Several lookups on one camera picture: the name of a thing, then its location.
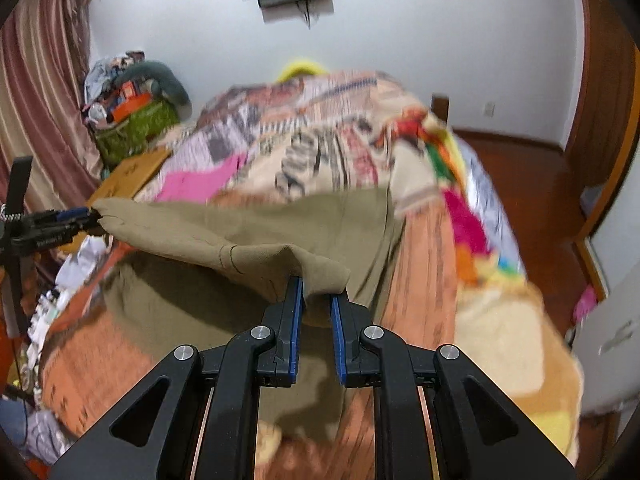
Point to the pile of clothes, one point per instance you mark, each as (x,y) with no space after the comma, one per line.
(107,67)

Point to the green fabric storage bin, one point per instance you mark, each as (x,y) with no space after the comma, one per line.
(140,125)

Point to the yellow foam tube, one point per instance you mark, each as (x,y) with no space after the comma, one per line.
(300,66)

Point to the white wall outlet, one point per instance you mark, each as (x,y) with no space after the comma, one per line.
(489,108)

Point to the pink bag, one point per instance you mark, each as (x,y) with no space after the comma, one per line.
(585,305)

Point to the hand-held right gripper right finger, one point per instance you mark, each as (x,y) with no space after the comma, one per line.
(337,340)

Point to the bed with printed blanket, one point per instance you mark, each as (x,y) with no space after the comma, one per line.
(325,125)

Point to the white crumpled cloth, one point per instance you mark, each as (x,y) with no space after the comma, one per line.
(87,255)

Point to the orange box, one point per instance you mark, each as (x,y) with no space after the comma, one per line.
(131,106)

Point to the olive green pants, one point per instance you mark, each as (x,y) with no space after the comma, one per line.
(300,220)

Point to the striped pink curtain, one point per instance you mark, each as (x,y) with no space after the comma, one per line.
(45,85)

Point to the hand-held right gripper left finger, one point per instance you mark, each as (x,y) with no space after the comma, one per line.
(295,330)

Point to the grey plush pillow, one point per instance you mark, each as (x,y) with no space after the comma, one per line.
(172,85)

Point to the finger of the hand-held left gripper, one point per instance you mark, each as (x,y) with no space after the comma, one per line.
(65,235)
(70,216)

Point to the wooden bed post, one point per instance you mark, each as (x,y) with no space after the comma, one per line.
(440,107)

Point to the wooden lap desk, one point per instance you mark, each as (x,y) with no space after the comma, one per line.
(132,172)

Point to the white cabinet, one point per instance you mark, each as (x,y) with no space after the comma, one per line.
(610,340)

